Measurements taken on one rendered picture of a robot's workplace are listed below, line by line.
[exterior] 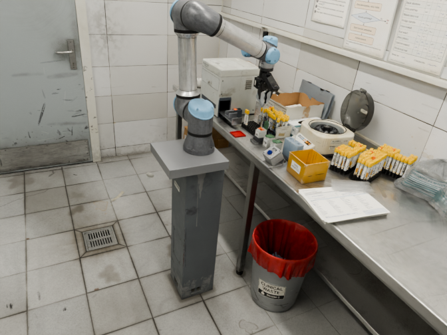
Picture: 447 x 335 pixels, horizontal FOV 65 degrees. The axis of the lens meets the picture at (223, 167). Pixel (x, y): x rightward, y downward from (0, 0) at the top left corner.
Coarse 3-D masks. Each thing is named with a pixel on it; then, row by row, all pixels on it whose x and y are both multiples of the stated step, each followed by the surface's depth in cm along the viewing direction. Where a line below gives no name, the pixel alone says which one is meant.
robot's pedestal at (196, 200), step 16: (192, 176) 162; (208, 176) 166; (176, 192) 178; (192, 192) 167; (208, 192) 171; (176, 208) 182; (192, 208) 171; (208, 208) 176; (176, 224) 187; (192, 224) 177; (208, 224) 182; (176, 240) 192; (192, 240) 182; (208, 240) 188; (176, 256) 197; (192, 256) 188; (208, 256) 194; (176, 272) 202; (192, 272) 194; (208, 272) 200; (192, 288) 201; (208, 288) 208
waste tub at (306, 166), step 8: (296, 152) 162; (304, 152) 164; (312, 152) 166; (288, 160) 163; (296, 160) 157; (304, 160) 167; (312, 160) 167; (320, 160) 161; (328, 160) 156; (288, 168) 163; (296, 168) 157; (304, 168) 152; (312, 168) 153; (320, 168) 155; (296, 176) 158; (304, 176) 154; (312, 176) 156; (320, 176) 158
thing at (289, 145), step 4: (288, 140) 172; (292, 140) 172; (296, 140) 172; (284, 144) 176; (288, 144) 173; (292, 144) 170; (296, 144) 168; (300, 144) 169; (284, 148) 176; (288, 148) 173; (292, 148) 171; (296, 148) 168; (300, 148) 168; (284, 152) 177; (288, 152) 174; (284, 156) 176; (288, 156) 174
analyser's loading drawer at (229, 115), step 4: (220, 112) 214; (224, 112) 215; (228, 112) 210; (232, 112) 212; (236, 112) 207; (224, 116) 210; (228, 116) 206; (232, 116) 207; (236, 116) 209; (232, 120) 202; (236, 120) 203; (240, 120) 204; (232, 124) 203; (236, 124) 205
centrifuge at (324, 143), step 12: (312, 120) 192; (324, 120) 195; (300, 132) 192; (312, 132) 181; (324, 132) 179; (348, 132) 184; (312, 144) 181; (324, 144) 177; (336, 144) 179; (324, 156) 181
